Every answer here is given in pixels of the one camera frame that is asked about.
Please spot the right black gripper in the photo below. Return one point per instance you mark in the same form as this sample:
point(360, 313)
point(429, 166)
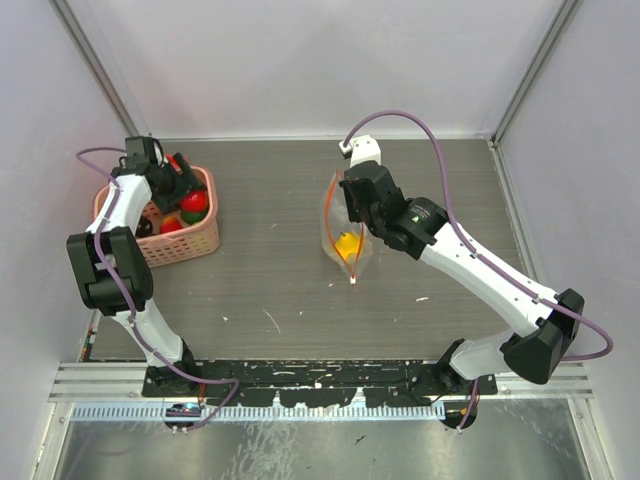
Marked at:
point(344, 184)

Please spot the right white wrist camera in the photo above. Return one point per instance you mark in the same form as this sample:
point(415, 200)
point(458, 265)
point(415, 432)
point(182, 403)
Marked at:
point(361, 149)

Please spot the white slotted cable duct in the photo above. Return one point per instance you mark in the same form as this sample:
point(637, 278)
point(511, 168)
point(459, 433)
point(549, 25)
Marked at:
point(187, 413)

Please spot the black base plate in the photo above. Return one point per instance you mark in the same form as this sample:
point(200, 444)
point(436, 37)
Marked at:
point(314, 384)

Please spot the red yellow toy mango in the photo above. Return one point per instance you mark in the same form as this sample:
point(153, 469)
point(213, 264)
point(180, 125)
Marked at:
point(170, 224)

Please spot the dark brown toy fruit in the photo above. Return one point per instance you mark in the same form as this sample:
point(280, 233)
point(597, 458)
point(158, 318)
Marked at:
point(145, 228)

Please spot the clear zip top bag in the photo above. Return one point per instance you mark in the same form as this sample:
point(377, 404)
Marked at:
point(334, 221)

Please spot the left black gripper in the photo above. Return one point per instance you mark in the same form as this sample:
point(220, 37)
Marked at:
point(185, 182)

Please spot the red toy apple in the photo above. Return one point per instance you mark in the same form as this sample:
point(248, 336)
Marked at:
point(196, 201)

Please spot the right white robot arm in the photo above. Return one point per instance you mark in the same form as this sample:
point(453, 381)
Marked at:
point(541, 321)

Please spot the dark green toy avocado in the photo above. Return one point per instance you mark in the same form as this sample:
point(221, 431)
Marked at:
point(192, 218)

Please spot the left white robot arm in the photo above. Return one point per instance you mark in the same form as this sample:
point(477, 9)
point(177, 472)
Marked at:
point(110, 269)

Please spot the yellow toy pear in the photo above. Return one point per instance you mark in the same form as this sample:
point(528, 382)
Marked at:
point(348, 246)

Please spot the pink plastic basket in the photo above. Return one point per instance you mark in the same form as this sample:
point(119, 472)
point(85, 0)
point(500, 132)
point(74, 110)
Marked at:
point(190, 242)

